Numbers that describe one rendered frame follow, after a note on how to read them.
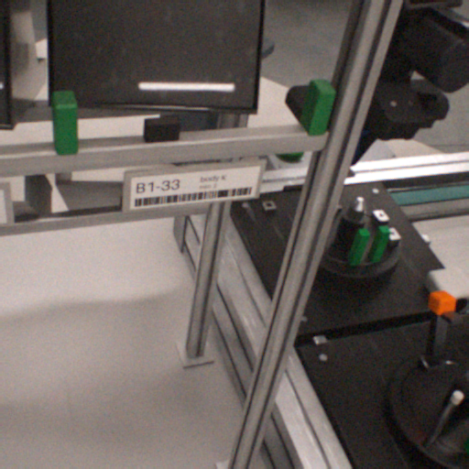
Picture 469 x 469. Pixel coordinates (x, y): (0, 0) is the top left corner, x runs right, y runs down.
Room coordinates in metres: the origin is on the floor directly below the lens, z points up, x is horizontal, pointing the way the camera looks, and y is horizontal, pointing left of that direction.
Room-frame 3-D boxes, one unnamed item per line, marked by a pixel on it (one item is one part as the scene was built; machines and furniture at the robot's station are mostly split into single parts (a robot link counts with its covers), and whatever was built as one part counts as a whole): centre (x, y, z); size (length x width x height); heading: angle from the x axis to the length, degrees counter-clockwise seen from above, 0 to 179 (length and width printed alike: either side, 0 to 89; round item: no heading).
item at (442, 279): (0.60, -0.27, 0.97); 0.05 x 0.05 x 0.04; 26
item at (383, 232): (0.61, -0.17, 1.01); 0.01 x 0.01 x 0.05; 26
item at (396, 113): (0.64, -0.15, 1.19); 0.07 x 0.07 x 0.06; 24
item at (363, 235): (0.60, -0.15, 1.01); 0.01 x 0.01 x 0.05; 26
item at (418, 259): (0.64, -0.14, 0.96); 0.24 x 0.24 x 0.02; 26
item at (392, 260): (0.64, -0.14, 0.98); 0.14 x 0.14 x 0.02
